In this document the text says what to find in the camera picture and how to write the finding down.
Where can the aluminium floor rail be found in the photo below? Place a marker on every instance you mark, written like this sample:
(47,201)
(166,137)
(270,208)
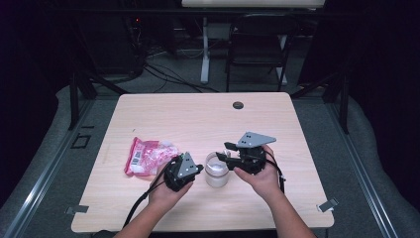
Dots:
(363,178)
(43,181)

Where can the grey and white tape strip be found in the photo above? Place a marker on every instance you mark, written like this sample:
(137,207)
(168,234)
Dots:
(327,205)

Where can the pink plastic snack bag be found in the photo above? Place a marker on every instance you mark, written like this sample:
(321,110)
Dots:
(147,157)

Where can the dark equipment with red light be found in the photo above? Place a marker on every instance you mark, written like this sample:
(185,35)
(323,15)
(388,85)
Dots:
(137,21)

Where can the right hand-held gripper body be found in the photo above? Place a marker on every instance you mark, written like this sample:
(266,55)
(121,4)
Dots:
(252,160)

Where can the person's left hand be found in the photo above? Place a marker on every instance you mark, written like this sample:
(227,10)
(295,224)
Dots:
(165,198)

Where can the black metal stand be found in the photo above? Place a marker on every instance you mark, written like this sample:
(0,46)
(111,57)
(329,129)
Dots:
(74,99)
(344,102)

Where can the grey round table grommet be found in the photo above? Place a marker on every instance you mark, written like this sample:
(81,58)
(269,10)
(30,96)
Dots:
(238,105)

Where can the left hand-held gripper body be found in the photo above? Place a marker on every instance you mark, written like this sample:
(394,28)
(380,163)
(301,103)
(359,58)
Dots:
(180,175)

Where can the clear glass jar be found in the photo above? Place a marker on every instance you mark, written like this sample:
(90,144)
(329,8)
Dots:
(227,154)
(216,178)

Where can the white desk leg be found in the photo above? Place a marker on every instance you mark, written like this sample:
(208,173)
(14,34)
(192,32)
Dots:
(205,59)

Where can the person's right hand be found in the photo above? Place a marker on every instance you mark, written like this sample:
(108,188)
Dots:
(265,185)

